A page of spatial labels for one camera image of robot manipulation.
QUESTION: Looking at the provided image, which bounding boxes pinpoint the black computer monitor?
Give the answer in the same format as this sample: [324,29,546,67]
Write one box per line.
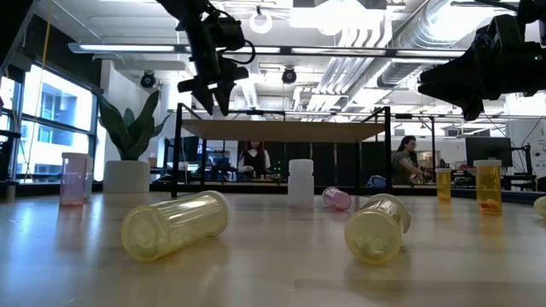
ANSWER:
[464,136,514,169]
[168,136,200,164]

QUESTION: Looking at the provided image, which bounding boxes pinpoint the green plant in white pot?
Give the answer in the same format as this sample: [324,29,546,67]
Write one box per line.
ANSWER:
[97,89,172,194]

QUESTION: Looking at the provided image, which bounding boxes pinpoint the black partition panel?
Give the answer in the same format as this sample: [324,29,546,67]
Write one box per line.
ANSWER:
[236,141,387,186]

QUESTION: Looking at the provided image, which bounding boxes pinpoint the silver ventilation duct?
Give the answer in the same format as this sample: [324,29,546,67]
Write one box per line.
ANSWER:
[376,0,483,90]

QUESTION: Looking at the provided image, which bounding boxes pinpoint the pink pill bottle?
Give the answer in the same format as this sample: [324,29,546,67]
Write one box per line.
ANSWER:
[322,186,353,212]
[59,152,90,207]

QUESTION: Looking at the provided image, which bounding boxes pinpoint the orange pill bottle white cap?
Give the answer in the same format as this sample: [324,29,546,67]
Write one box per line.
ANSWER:
[473,159,503,215]

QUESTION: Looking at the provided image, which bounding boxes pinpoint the black aluminium table frame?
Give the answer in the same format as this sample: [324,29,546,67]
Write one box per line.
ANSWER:
[0,181,546,206]

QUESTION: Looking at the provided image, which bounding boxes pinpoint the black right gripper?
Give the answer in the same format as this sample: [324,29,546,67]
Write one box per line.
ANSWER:
[417,14,546,122]

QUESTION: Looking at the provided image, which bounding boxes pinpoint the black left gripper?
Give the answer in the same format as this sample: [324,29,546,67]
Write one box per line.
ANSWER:
[177,46,250,117]

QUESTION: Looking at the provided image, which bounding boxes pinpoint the wooden shelf with black legs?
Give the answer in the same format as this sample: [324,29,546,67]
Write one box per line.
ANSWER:
[171,101,392,202]

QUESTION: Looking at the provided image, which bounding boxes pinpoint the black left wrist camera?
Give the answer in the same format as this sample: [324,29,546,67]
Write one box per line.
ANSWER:
[215,15,247,51]

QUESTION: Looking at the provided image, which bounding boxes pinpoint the yellow power cable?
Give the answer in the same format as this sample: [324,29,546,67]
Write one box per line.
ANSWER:
[23,0,55,182]

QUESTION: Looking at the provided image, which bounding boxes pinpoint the person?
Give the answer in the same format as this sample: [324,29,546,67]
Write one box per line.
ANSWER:
[237,140,273,180]
[391,135,432,186]

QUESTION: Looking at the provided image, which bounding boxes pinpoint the black left wrist camera cable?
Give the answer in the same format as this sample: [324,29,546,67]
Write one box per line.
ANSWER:
[221,38,257,66]

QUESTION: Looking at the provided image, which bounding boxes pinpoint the amber pill bottle white cap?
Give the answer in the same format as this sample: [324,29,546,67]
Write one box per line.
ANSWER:
[435,167,453,202]

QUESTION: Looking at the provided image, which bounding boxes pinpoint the yellow pill bottle white cap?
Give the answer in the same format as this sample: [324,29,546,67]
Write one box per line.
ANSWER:
[120,189,232,263]
[344,193,413,265]

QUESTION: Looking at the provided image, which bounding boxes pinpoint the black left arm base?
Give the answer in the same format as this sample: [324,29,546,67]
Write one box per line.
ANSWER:
[0,129,22,202]

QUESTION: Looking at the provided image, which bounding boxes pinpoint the white hanging ring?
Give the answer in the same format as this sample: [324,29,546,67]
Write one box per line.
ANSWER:
[248,6,274,35]

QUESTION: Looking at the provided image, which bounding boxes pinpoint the long ceiling light bar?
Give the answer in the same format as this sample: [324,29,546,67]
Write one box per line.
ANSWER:
[67,41,470,60]

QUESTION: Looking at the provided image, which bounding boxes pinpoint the large window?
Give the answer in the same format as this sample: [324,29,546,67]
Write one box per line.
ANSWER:
[0,63,98,184]

